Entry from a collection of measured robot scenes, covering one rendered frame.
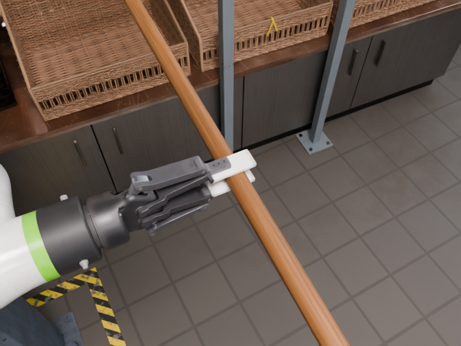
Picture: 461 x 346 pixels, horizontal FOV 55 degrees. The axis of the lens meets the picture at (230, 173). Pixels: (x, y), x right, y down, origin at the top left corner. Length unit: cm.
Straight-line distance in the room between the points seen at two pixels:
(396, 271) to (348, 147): 66
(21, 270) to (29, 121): 113
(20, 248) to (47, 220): 4
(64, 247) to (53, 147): 113
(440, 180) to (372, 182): 33
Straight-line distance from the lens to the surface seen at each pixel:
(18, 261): 58
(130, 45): 185
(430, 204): 221
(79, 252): 58
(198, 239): 193
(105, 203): 59
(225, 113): 175
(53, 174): 179
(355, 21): 197
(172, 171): 58
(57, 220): 58
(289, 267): 56
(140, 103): 162
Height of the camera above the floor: 171
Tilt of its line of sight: 55 degrees down
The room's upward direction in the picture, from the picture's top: straight up
